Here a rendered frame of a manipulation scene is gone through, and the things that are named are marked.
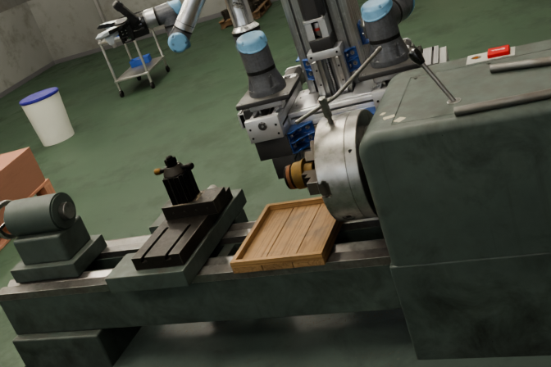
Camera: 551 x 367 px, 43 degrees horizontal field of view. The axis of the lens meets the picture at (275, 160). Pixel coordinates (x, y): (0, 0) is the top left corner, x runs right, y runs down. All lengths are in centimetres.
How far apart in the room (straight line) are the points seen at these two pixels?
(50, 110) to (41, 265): 564
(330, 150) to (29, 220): 119
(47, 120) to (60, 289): 578
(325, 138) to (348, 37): 92
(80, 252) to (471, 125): 151
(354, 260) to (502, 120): 61
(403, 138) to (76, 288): 131
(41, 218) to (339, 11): 135
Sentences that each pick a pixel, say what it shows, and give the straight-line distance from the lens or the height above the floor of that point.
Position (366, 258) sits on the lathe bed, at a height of 86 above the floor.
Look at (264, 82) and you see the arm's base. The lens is 270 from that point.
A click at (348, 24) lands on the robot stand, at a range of 277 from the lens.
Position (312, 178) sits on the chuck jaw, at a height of 111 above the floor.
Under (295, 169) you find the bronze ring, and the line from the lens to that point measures 207.
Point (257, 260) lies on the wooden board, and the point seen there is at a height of 90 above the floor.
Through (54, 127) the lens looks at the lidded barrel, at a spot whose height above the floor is 19.
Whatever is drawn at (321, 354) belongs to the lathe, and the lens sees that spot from 226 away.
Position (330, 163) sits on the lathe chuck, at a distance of 191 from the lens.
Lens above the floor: 189
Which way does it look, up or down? 21 degrees down
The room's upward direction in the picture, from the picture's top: 19 degrees counter-clockwise
